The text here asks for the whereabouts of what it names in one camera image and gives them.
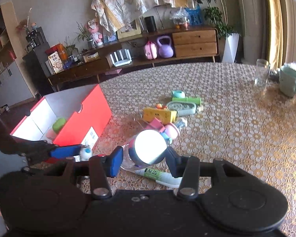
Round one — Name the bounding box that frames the black mini fridge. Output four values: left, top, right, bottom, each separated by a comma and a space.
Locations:
23, 42, 54, 96

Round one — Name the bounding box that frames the black coffee machine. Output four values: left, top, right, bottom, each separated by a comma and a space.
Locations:
26, 27, 47, 52

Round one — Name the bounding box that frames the wooden shelf cabinet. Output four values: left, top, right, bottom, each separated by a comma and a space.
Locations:
0, 2, 38, 108

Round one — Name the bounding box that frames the lace patterned tablecloth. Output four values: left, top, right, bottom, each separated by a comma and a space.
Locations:
76, 61, 296, 237

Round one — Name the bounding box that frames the green cylinder battery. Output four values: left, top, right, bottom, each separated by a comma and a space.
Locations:
171, 97, 201, 105

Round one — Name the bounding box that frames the purple kettlebell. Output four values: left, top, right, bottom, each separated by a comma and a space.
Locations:
156, 35, 174, 58

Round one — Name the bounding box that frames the pink bowl toy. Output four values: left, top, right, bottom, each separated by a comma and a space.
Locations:
45, 128, 57, 141

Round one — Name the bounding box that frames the clear drinking glass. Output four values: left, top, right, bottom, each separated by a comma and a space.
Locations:
254, 59, 270, 88

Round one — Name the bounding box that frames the white framed picture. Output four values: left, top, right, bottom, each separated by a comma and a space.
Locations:
117, 19, 141, 40

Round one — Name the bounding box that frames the pink small suitcase toy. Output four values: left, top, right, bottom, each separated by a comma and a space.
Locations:
144, 41, 158, 60

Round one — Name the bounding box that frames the black cylindrical speaker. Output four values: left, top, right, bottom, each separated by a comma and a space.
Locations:
144, 16, 157, 33

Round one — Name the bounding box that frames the white planter pot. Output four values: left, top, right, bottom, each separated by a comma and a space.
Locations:
222, 33, 240, 63

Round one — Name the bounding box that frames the small white blue figurine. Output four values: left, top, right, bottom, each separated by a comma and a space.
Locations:
80, 145, 93, 161

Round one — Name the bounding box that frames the yellow small box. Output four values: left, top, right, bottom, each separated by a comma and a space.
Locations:
143, 108, 177, 125

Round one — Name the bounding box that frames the red cardboard box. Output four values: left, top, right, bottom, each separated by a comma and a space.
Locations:
10, 84, 112, 148

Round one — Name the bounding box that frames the green lid jar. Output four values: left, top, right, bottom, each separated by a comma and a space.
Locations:
52, 118, 67, 133

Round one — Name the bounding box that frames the white wifi router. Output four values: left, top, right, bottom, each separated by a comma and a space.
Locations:
110, 49, 132, 67

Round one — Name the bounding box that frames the mint green mug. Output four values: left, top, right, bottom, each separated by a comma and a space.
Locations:
279, 65, 296, 98

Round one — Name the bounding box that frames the pink blue whale toy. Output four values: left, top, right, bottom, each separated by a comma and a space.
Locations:
160, 123, 181, 145

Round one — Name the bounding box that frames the teal small round toy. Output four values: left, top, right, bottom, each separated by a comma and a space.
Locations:
171, 90, 185, 99

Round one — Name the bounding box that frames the yellow snack box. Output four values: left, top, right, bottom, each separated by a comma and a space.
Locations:
48, 51, 63, 73

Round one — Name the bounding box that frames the clear plastic bag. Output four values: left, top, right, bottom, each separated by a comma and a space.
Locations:
169, 7, 190, 29

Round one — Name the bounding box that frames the orange small toy figure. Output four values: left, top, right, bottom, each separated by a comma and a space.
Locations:
155, 103, 167, 110

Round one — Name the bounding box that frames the mint green tape dispenser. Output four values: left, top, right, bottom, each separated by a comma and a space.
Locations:
166, 101, 197, 117

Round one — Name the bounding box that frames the green white glue tube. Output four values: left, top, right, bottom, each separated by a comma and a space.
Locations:
134, 168, 182, 188

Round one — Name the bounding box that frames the pink doll figurine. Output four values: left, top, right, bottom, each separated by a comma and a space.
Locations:
88, 19, 103, 47

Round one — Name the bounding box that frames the green leafy tree plant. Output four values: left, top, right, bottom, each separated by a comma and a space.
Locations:
194, 0, 238, 39

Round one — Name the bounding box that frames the wooden tv sideboard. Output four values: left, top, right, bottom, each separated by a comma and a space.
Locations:
48, 26, 219, 87

